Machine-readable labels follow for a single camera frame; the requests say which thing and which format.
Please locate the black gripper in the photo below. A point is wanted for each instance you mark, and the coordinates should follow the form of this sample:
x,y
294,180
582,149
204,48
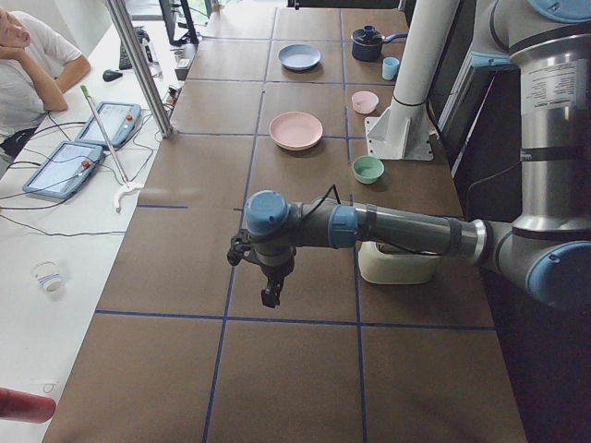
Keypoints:
x,y
275,272

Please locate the pink plate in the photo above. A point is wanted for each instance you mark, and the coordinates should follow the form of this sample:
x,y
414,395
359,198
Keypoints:
x,y
295,130

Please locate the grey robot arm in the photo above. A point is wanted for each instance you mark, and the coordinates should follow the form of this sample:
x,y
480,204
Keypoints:
x,y
546,250

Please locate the cream white toaster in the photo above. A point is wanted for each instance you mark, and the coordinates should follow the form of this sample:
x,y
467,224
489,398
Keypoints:
x,y
388,265

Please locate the green bowl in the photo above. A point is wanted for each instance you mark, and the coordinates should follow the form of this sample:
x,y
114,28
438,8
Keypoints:
x,y
367,169

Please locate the white reacher grabber tool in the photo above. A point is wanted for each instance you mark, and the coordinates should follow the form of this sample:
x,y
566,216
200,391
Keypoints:
x,y
128,187

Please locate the pink bowl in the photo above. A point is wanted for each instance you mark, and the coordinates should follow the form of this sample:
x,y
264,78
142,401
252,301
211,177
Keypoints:
x,y
364,102

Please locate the paper cup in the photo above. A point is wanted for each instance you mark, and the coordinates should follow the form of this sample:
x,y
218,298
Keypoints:
x,y
48,276

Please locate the blue teach pendant far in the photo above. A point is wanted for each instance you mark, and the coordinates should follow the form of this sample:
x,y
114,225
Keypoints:
x,y
120,121

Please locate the blue teach pendant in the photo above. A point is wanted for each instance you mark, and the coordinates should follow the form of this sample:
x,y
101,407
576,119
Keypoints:
x,y
120,121
65,171

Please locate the blue teach pendant near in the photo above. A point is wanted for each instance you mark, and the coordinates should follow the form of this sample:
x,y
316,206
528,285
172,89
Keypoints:
x,y
65,171

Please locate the blue plate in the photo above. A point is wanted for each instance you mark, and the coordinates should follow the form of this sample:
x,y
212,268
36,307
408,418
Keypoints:
x,y
299,57

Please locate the light blue cup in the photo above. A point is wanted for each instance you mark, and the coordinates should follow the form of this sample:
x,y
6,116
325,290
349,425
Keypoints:
x,y
390,67

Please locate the dark blue saucepan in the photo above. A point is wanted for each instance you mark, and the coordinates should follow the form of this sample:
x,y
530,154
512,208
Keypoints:
x,y
367,43

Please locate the black computer mouse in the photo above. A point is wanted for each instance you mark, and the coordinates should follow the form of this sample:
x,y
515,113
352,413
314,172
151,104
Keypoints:
x,y
110,75

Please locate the red cylinder object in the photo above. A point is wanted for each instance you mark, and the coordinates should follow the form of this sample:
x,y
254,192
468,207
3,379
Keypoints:
x,y
26,407

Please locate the black keyboard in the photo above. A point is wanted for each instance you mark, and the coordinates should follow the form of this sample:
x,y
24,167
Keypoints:
x,y
124,62

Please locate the seated person in white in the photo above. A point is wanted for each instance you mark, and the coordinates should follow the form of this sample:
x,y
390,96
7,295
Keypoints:
x,y
38,66

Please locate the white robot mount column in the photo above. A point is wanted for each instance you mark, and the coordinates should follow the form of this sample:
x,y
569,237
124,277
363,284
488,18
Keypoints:
x,y
401,132

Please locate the aluminium frame post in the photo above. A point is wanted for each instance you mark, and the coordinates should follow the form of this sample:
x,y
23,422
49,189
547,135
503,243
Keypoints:
x,y
124,27

